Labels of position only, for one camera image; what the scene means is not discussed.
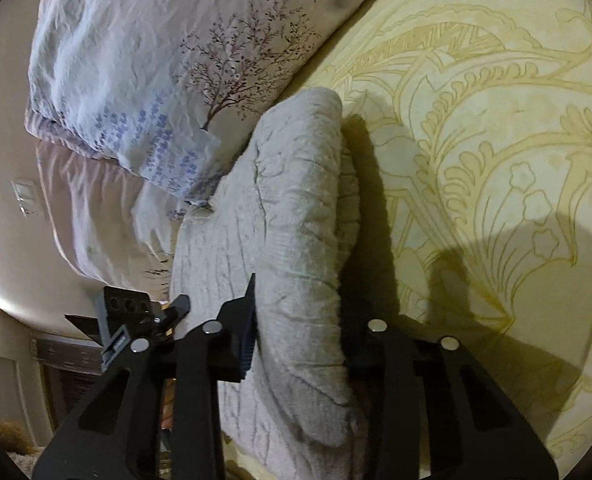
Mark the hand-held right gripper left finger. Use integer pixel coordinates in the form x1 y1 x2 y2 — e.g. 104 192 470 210
31 272 258 480

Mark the beige cable-knit sweater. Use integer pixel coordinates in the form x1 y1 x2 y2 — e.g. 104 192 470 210
168 86 393 480

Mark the yellow patterned bedspread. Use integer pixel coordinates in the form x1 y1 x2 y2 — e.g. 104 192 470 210
223 0 592 480

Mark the dark curtain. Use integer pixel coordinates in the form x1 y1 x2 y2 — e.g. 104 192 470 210
31 337 109 413

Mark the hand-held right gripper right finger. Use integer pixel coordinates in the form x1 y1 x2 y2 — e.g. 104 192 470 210
347 317 563 480

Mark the wall light switch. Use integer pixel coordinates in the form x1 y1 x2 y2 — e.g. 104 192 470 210
10 179 41 217

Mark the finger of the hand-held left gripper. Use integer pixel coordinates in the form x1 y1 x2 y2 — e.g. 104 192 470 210
163 293 193 337

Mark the lavender floral print pillow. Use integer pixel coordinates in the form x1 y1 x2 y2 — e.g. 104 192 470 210
34 132 227 287

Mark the tree and blue-flower print pillow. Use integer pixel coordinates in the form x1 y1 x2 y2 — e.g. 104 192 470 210
23 0 403 207

